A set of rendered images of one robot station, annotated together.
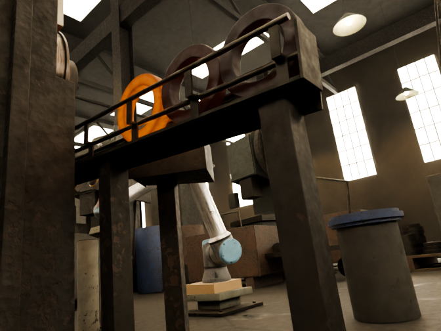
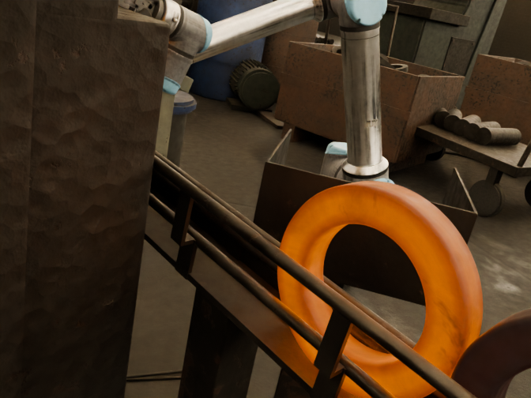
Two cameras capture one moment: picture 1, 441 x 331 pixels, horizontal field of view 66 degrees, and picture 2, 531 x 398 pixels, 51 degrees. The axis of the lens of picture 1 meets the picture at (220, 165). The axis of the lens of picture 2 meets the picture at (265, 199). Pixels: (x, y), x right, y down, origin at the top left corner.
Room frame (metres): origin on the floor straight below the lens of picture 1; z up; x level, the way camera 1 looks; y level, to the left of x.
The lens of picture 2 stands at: (0.38, 0.26, 0.92)
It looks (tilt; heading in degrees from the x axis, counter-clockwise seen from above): 21 degrees down; 3
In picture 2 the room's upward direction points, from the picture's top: 12 degrees clockwise
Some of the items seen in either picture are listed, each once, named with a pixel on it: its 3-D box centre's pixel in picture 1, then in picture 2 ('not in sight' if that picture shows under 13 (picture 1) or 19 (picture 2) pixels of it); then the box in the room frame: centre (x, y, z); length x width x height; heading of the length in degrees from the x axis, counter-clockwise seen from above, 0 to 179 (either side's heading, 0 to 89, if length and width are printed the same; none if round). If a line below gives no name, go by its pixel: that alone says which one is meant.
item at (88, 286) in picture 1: (88, 284); not in sight; (2.11, 0.87, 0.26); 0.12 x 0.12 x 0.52
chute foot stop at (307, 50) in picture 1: (308, 56); not in sight; (0.51, -0.17, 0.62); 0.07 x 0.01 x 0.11; 141
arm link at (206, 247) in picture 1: (214, 251); (344, 168); (2.32, 0.11, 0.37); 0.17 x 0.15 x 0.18; 27
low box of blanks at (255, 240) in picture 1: (237, 257); (366, 103); (4.07, -0.07, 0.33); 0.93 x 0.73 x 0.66; 58
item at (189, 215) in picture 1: (177, 228); not in sight; (6.66, 0.98, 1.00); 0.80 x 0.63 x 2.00; 56
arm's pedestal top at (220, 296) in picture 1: (218, 293); not in sight; (2.33, 0.11, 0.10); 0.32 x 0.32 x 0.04; 49
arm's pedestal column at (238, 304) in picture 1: (219, 303); not in sight; (2.33, 0.11, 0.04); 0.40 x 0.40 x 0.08; 49
